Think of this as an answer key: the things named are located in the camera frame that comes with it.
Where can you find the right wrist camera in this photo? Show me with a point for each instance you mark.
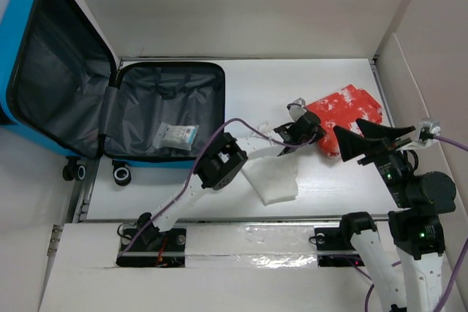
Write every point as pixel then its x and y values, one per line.
pixel 428 128

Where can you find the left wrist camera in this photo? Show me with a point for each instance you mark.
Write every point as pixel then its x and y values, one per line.
pixel 296 108

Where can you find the blue kids suitcase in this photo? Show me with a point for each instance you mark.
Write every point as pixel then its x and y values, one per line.
pixel 62 88

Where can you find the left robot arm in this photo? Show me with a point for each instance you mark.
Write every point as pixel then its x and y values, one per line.
pixel 219 162

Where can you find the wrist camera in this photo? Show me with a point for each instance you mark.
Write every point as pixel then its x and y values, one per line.
pixel 296 108
pixel 428 128

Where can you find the white cloth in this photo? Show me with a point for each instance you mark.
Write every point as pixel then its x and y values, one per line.
pixel 271 174

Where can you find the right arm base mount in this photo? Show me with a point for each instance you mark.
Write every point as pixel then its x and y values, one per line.
pixel 333 250

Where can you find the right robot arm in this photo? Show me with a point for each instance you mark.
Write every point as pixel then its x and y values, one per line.
pixel 415 226

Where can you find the red white patterned packet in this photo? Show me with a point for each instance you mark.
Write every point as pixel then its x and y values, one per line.
pixel 343 108

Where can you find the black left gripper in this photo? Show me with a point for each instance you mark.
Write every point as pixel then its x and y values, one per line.
pixel 319 133

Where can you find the white blue tissue pack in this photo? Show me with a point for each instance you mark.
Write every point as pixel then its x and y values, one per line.
pixel 178 137

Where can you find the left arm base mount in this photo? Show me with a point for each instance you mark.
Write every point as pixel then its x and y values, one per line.
pixel 167 250

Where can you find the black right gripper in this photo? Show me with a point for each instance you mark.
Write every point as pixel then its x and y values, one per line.
pixel 352 145

